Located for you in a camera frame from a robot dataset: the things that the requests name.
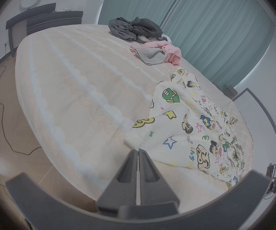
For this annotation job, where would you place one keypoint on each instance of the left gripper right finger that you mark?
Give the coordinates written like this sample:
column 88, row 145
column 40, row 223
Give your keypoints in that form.
column 166, row 195

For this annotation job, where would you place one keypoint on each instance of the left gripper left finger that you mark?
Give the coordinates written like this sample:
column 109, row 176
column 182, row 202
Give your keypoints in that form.
column 109, row 198

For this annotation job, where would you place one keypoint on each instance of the white printed pyjama top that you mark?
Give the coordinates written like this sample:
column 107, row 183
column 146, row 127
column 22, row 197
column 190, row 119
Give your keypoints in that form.
column 188, row 118

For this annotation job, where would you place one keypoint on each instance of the pile of clothes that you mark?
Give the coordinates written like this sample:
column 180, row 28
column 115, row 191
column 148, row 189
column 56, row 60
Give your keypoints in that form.
column 142, row 26

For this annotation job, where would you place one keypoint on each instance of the bed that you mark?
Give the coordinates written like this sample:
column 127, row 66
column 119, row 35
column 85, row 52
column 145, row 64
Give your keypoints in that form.
column 80, row 80

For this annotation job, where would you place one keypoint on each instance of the grey bedside table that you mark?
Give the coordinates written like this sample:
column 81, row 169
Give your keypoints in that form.
column 230, row 91

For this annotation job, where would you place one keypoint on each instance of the blue-green curtain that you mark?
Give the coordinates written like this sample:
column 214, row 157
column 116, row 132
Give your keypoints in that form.
column 224, row 32
column 133, row 3

